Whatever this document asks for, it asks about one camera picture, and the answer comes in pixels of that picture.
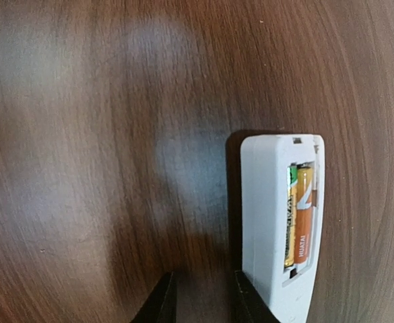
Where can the white remote control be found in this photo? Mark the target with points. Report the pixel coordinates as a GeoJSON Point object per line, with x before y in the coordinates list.
{"type": "Point", "coordinates": [264, 160]}

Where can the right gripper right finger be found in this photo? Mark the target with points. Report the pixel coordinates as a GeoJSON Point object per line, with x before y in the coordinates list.
{"type": "Point", "coordinates": [248, 304]}

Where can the copper AA battery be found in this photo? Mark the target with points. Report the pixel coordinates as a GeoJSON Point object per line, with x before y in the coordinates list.
{"type": "Point", "coordinates": [292, 172]}
{"type": "Point", "coordinates": [304, 213]}

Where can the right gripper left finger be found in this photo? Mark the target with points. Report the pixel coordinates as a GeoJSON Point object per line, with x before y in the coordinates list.
{"type": "Point", "coordinates": [160, 305]}

